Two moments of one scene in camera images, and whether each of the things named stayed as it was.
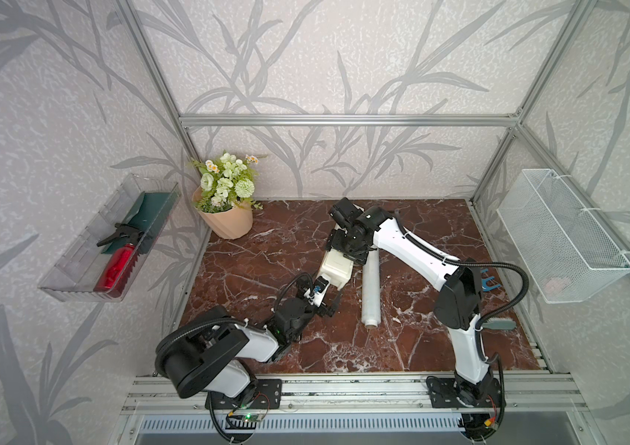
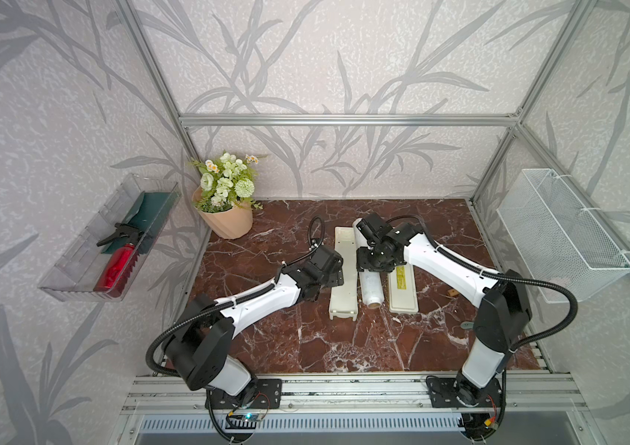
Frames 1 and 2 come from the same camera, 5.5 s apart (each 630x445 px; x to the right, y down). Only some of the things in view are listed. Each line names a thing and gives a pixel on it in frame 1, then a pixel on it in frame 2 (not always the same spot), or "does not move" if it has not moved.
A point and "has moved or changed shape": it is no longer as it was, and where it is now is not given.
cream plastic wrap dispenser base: [336, 267] has moved or changed shape
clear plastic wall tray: [101, 254] does not move
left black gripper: [325, 312] to [335, 274]
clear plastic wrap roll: [371, 288] has moved or changed shape
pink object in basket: [556, 286] does not move
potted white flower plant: [223, 196] does not move
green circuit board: [251, 417] does not move
